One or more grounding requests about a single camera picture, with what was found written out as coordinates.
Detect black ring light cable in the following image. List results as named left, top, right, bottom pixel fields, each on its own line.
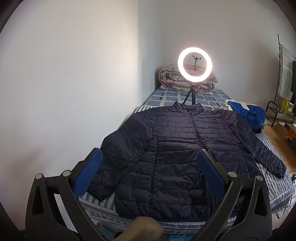
left=195, top=93, right=230, bottom=110

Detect black clothes rack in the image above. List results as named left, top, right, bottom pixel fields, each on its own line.
left=265, top=34, right=296, bottom=127

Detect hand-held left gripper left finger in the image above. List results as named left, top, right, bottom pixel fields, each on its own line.
left=25, top=147, right=109, bottom=241

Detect folded floral quilt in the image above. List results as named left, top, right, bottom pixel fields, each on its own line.
left=159, top=64, right=218, bottom=92

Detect yellow green box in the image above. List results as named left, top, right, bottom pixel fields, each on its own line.
left=281, top=98, right=295, bottom=116

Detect blue and white jacket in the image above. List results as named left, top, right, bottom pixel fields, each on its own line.
left=225, top=99, right=266, bottom=133

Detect navy puffer jacket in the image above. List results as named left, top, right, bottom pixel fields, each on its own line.
left=87, top=101, right=287, bottom=220

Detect brown cardboard box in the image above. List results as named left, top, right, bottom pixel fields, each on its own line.
left=277, top=122, right=293, bottom=133

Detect bed with plaid sheet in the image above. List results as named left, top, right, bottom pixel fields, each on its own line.
left=79, top=88, right=294, bottom=234

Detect striped hanging towel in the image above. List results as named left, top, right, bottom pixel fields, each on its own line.
left=277, top=45, right=294, bottom=100

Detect ring light on black tripod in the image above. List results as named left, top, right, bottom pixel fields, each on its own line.
left=178, top=47, right=212, bottom=107

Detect dark hanging garment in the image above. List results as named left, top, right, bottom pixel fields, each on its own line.
left=292, top=60, right=296, bottom=102

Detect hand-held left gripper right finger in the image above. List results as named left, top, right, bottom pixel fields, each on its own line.
left=196, top=149, right=273, bottom=241

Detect olive brown cloth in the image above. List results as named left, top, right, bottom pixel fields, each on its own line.
left=111, top=217, right=167, bottom=241

